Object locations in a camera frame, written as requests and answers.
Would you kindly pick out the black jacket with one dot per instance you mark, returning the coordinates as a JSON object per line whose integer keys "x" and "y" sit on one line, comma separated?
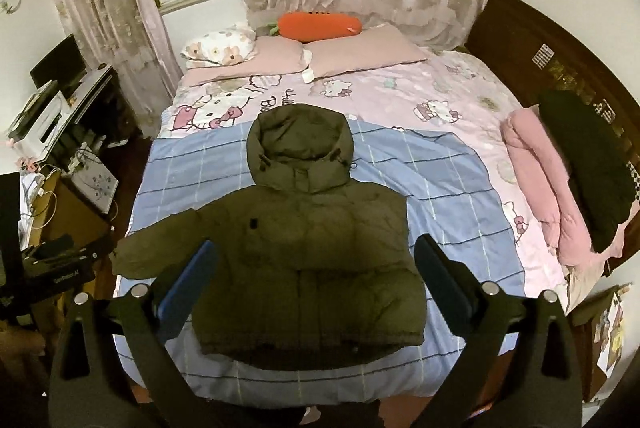
{"x": 585, "y": 163}

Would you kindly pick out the pink puffer jacket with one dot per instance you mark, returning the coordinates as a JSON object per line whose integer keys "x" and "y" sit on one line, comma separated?
{"x": 540, "y": 178}

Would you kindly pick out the narrow floral lace curtain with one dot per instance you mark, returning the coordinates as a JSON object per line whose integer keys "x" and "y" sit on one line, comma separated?
{"x": 110, "y": 8}

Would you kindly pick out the dark wooden headboard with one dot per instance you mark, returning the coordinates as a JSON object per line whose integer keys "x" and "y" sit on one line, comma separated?
{"x": 560, "y": 58}

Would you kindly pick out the brown wooden cabinet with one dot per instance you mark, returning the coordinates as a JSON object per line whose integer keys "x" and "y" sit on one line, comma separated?
{"x": 62, "y": 213}

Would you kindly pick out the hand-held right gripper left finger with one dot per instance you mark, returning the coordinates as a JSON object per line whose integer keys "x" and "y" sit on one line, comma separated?
{"x": 192, "y": 278}

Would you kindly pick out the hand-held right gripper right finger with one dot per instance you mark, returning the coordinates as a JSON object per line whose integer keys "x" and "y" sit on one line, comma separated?
{"x": 441, "y": 279}

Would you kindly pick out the orange carrot plush pillow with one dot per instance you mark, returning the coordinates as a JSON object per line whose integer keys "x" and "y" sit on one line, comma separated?
{"x": 320, "y": 26}

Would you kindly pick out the olive green hooded jacket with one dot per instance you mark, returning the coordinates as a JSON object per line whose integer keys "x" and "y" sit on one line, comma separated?
{"x": 310, "y": 248}

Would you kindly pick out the stack of colourful papers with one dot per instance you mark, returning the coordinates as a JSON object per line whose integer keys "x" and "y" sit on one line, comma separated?
{"x": 612, "y": 333}

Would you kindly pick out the blue plaid blanket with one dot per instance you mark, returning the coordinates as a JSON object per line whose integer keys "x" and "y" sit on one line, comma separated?
{"x": 435, "y": 178}

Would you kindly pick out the black monitor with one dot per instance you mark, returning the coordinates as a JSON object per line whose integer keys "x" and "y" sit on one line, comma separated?
{"x": 56, "y": 63}

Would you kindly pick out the pink cartoon cat bedsheet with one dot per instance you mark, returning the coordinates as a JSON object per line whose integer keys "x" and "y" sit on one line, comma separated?
{"x": 400, "y": 98}

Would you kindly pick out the pink pillow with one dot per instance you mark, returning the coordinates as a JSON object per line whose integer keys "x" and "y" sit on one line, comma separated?
{"x": 365, "y": 50}
{"x": 235, "y": 65}

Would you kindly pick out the white printer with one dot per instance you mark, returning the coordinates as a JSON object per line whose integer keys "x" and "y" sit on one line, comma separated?
{"x": 37, "y": 115}

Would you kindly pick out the white floral pillow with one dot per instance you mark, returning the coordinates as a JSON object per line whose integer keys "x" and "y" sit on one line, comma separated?
{"x": 217, "y": 44}

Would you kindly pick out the white floral box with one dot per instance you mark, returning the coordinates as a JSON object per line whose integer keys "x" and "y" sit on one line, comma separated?
{"x": 95, "y": 185}

